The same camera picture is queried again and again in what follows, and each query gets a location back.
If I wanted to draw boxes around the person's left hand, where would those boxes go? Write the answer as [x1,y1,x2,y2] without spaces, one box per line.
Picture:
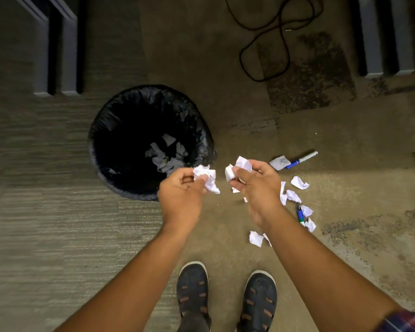
[158,167,209,234]

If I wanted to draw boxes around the person's right hand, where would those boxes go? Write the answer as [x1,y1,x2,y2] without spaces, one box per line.
[229,160,284,229]

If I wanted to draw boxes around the white paper ball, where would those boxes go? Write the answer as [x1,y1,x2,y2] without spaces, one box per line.
[224,156,253,184]
[193,164,221,195]

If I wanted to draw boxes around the person's right forearm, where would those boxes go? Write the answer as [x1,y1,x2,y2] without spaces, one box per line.
[258,212,403,332]

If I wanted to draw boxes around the person's left forearm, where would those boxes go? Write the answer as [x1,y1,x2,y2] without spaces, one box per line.
[55,223,198,332]

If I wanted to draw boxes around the heap of binned paper scraps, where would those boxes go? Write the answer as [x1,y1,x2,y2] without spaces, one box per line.
[144,133,189,174]

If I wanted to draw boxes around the scattered white paper scraps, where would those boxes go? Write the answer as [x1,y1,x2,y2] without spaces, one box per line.
[231,155,317,248]

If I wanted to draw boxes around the white marker with blue cap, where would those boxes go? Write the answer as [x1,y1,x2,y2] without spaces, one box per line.
[285,151,319,170]

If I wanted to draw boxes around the black lined trash bin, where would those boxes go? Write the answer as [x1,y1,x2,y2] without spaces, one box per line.
[87,84,218,202]

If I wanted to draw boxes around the person's left dark sandal shoe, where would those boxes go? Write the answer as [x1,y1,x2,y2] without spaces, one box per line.
[176,261,210,322]

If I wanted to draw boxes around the person's dark sandal shoe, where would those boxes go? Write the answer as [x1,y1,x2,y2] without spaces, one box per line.
[176,261,210,322]
[238,270,278,332]

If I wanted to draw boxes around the person's right dark sandal shoe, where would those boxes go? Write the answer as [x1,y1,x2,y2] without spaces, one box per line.
[238,270,278,332]

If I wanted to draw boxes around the dark trouser leg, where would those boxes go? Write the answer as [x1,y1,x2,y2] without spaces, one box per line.
[177,310,212,332]

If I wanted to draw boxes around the grey metal furniture leg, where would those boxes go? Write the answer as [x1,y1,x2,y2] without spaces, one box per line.
[388,0,415,76]
[12,0,53,97]
[48,0,80,96]
[358,0,385,79]

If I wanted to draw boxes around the plaid shirt sleeve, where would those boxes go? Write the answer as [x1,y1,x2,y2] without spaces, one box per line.
[376,309,415,332]

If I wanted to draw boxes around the black cable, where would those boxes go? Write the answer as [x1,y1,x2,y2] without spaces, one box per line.
[224,0,324,83]

